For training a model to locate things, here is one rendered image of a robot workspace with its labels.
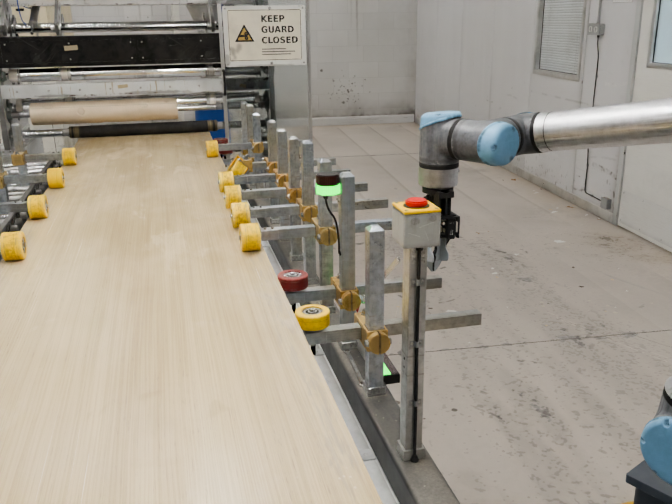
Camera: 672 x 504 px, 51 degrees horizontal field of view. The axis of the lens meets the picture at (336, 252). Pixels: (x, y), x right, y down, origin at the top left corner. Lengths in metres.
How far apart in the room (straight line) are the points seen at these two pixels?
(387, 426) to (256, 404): 0.40
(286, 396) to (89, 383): 0.38
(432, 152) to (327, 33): 9.03
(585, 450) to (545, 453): 0.15
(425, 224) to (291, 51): 3.08
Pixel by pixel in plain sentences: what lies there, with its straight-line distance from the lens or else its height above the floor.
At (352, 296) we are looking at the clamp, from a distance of 1.82.
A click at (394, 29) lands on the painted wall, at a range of 10.77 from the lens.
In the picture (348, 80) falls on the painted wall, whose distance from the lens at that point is 10.67.
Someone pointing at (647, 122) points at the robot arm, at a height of 1.35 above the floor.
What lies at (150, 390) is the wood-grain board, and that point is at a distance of 1.36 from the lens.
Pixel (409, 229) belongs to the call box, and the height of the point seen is 1.19.
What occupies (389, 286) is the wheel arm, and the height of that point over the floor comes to 0.85.
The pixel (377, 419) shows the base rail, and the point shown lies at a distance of 1.61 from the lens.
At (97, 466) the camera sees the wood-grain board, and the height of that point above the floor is 0.90.
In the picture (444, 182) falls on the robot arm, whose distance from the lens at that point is 1.61.
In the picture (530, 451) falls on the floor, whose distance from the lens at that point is 2.83.
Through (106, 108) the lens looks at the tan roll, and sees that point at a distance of 4.27.
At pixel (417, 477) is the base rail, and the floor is 0.70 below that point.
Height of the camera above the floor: 1.55
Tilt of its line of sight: 18 degrees down
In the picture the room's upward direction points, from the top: 1 degrees counter-clockwise
